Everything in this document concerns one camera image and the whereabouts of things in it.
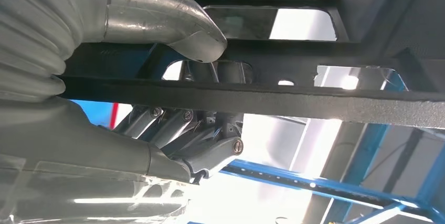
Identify blue metal shelf rack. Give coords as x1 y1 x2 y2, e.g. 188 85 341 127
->
69 99 445 224

